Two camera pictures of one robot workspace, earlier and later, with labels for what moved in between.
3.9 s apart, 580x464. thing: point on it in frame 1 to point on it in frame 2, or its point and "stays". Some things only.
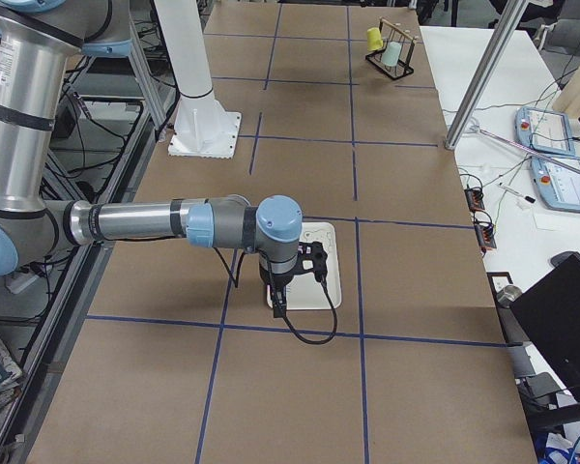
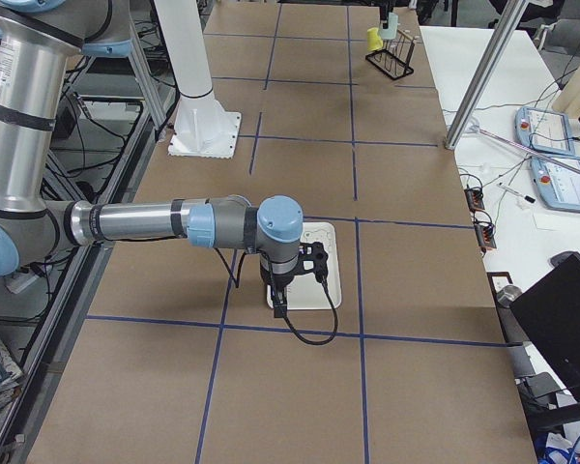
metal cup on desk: x=508 y=295 stays
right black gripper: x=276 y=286 stays
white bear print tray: x=305 y=292 stays
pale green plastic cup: x=391 y=55 to x=390 y=33
